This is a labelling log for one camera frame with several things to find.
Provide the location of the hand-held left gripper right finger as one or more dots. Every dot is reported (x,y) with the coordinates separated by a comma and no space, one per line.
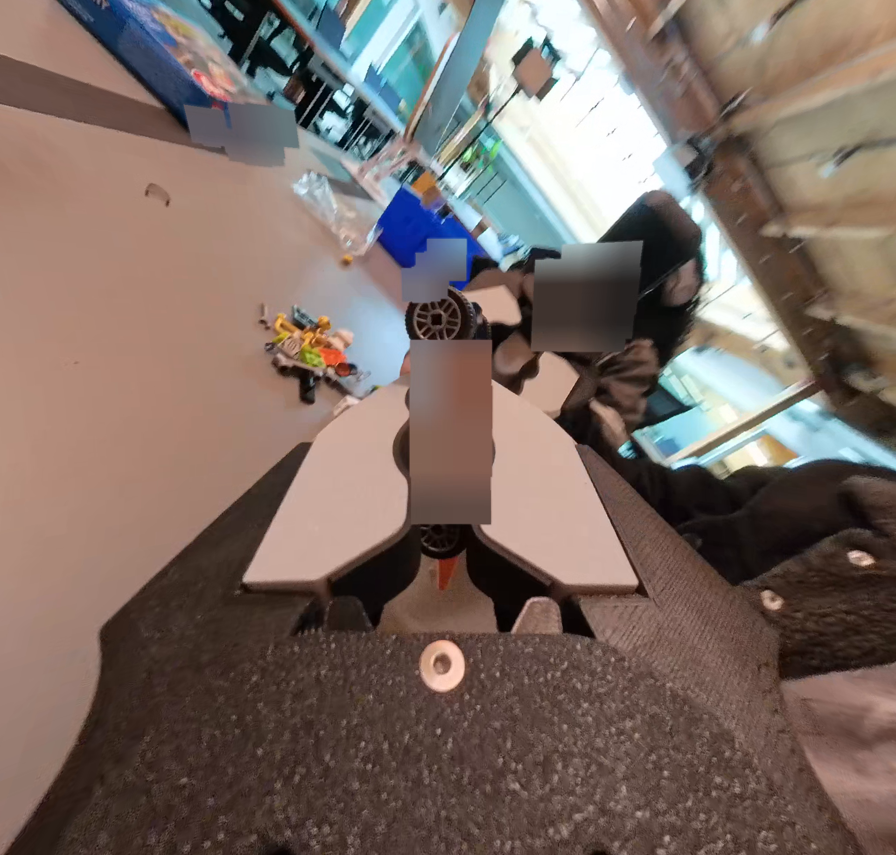
(560,512)

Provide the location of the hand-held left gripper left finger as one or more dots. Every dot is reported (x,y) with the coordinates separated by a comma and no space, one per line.
(336,512)

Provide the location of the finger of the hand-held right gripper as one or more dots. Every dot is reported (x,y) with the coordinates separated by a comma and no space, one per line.
(553,384)
(511,309)

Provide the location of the orange lego race car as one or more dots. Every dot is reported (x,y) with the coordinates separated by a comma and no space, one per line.
(441,319)

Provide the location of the lime white lego minifigure torso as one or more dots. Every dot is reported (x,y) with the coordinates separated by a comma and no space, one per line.
(303,354)

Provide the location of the blue lego box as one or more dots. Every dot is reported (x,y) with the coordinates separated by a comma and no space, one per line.
(126,23)

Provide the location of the person's right hand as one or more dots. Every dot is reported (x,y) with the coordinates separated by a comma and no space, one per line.
(623,386)

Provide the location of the blue plastic bin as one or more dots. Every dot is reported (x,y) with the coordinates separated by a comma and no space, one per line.
(406,225)

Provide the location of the person's head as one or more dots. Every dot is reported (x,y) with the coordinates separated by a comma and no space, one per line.
(675,260)

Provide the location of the clear plastic bag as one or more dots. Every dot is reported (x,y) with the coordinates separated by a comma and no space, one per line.
(333,209)

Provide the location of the person's pale printed shirt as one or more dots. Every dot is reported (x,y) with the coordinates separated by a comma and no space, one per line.
(854,757)

